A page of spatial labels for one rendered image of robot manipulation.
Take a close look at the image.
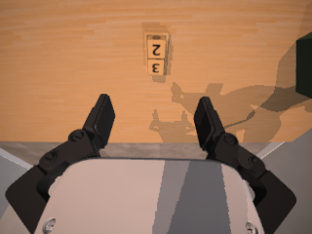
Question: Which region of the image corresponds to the tan number cube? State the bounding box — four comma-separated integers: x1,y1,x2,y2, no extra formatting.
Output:
147,35,166,59
147,58,164,75

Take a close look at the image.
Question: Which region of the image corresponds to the wooden tray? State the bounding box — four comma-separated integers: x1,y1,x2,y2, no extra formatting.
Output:
144,30,169,72

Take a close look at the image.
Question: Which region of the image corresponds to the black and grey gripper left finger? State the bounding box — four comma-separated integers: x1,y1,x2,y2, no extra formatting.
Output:
5,94,115,234

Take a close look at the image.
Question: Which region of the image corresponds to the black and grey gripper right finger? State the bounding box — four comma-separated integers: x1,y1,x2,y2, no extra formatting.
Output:
193,97,296,234

